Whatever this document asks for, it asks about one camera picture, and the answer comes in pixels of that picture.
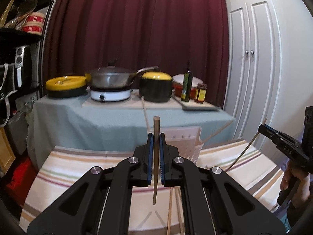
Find person's right hand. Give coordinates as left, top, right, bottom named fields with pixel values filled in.
left=280, top=160, right=311, bottom=208

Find striped table cloth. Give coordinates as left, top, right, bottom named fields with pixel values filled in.
left=19, top=138, right=294, bottom=235

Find white perforated utensil basket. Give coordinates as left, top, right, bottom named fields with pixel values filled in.
left=161, top=126, right=204, bottom=163

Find wooden chopstick in basket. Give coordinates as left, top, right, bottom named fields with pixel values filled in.
left=141, top=97, right=151, bottom=133
left=203, top=120, right=235, bottom=145

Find white cabinet doors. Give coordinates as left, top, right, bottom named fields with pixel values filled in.
left=224, top=0, right=282, bottom=141

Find grey-blue table cloth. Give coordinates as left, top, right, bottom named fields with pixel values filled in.
left=27, top=94, right=236, bottom=169

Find grey cutting board tray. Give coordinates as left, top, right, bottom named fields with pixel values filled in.
left=172, top=95, right=220, bottom=111

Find white induction cooker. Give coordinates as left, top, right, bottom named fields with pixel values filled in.
left=90, top=87, right=131, bottom=102

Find sauce jar yellow label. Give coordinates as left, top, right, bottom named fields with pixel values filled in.
left=194, top=83, right=207, bottom=103

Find yellow lidded flat pan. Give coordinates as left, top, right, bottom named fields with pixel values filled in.
left=46, top=76, right=87, bottom=99

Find white bowl red container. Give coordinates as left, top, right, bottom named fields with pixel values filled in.
left=172, top=74, right=203, bottom=99

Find steel wok with lid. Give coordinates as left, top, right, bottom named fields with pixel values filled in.
left=85, top=60, right=159, bottom=89

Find olive oil bottle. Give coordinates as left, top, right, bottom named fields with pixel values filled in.
left=181, top=61, right=193, bottom=102

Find black pot yellow lid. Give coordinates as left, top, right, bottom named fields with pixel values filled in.
left=139, top=72, right=172, bottom=103

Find dark red curtain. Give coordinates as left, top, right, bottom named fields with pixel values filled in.
left=42, top=0, right=229, bottom=107

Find red white round tin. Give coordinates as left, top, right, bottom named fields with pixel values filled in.
left=21, top=12, right=45, bottom=36

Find black storage shelf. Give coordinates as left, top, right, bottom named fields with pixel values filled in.
left=0, top=0, right=55, bottom=177

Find black bag white handles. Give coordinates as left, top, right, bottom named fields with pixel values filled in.
left=1, top=63, right=17, bottom=127

